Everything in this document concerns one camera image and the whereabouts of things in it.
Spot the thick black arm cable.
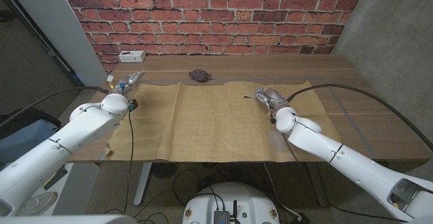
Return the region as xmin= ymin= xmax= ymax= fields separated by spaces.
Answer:
xmin=0 ymin=86 xmax=112 ymax=129
xmin=286 ymin=83 xmax=433 ymax=152

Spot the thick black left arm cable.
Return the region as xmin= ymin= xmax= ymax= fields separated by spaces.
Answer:
xmin=0 ymin=86 xmax=112 ymax=129

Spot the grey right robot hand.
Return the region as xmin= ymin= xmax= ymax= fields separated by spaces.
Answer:
xmin=255 ymin=87 xmax=290 ymax=112

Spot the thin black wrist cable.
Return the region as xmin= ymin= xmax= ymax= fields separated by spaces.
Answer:
xmin=282 ymin=132 xmax=315 ymax=181
xmin=122 ymin=108 xmax=135 ymax=215

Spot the round black floor fan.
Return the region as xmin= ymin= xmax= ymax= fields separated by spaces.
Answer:
xmin=151 ymin=162 xmax=179 ymax=180

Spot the metal table leg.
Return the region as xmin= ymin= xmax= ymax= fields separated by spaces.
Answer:
xmin=133 ymin=162 xmax=153 ymax=207
xmin=306 ymin=162 xmax=329 ymax=207

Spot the small dark brown object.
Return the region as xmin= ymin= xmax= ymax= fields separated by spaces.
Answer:
xmin=188 ymin=68 xmax=212 ymax=83

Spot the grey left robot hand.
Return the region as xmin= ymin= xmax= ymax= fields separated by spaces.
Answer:
xmin=113 ymin=70 xmax=145 ymax=99

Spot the yellow black foot pedal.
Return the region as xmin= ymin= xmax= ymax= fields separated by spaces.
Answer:
xmin=43 ymin=165 xmax=68 ymax=191

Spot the floral-backed kraft wrapping paper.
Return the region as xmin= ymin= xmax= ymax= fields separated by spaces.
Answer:
xmin=105 ymin=80 xmax=342 ymax=163

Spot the black bag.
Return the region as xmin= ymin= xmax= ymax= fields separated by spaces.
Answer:
xmin=0 ymin=107 xmax=62 ymax=139

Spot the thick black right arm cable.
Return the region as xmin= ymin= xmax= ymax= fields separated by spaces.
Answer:
xmin=286 ymin=83 xmax=433 ymax=152

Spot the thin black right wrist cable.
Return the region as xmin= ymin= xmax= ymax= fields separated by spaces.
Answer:
xmin=282 ymin=132 xmax=315 ymax=181

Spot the printed brick backdrop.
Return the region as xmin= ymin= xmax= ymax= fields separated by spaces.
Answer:
xmin=57 ymin=0 xmax=369 ymax=74

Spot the white sneaker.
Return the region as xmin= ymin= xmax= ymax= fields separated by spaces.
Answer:
xmin=16 ymin=192 xmax=58 ymax=217

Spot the white robot torso base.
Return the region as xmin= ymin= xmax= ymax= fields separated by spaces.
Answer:
xmin=182 ymin=182 xmax=281 ymax=224

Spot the grey box on torso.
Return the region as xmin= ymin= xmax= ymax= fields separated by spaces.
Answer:
xmin=212 ymin=210 xmax=231 ymax=224

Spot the thin black left wrist cable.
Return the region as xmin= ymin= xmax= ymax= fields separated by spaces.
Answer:
xmin=122 ymin=108 xmax=135 ymax=215

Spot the white wall pillar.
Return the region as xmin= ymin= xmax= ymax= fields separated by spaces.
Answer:
xmin=3 ymin=0 xmax=108 ymax=87

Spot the white power strip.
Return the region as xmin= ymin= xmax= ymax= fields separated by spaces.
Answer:
xmin=118 ymin=50 xmax=147 ymax=64

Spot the blue storage bin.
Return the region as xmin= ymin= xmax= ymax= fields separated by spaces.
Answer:
xmin=0 ymin=118 xmax=62 ymax=164

